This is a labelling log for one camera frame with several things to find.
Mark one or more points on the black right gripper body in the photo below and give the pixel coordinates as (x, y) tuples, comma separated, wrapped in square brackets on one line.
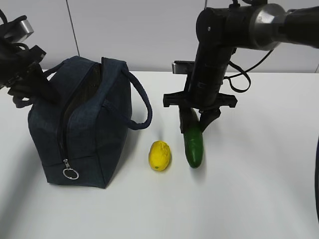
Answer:
[(180, 99)]

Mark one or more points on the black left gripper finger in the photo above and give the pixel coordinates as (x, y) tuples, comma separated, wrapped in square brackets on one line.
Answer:
[(41, 87), (24, 88)]

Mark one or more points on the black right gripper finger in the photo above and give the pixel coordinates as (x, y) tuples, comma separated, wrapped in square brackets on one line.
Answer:
[(185, 118), (207, 117)]

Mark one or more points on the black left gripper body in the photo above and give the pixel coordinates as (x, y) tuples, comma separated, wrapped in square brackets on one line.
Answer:
[(18, 59)]

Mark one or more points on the green cucumber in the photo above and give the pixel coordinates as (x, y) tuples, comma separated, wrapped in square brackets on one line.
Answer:
[(193, 139)]

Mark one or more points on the yellow lemon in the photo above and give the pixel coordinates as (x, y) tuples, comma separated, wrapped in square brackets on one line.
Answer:
[(159, 155)]

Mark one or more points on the navy blue lunch bag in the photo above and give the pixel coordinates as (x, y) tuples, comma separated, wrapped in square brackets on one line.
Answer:
[(80, 139)]

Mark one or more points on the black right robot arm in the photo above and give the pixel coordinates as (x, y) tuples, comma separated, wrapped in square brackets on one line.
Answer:
[(256, 25)]

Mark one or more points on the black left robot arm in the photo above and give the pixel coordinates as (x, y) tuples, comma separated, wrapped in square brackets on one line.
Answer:
[(21, 73)]

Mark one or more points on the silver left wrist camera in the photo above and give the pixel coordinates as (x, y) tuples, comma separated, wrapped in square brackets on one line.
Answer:
[(17, 30)]

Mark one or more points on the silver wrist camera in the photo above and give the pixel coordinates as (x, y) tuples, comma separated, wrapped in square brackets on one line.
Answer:
[(182, 67), (17, 30)]

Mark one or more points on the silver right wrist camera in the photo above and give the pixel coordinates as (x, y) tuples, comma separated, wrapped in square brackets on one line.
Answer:
[(182, 67)]

